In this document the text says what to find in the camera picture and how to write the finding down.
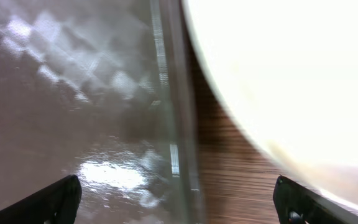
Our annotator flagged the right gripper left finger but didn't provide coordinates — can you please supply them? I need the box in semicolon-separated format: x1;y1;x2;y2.
0;175;82;224

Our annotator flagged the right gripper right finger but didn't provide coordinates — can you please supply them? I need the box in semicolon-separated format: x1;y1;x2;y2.
273;175;358;224

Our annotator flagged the large dark serving tray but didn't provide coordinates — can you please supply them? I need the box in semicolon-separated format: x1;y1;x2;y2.
0;0;206;223

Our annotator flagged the white plate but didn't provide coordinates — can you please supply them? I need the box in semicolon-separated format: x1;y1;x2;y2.
182;0;358;205

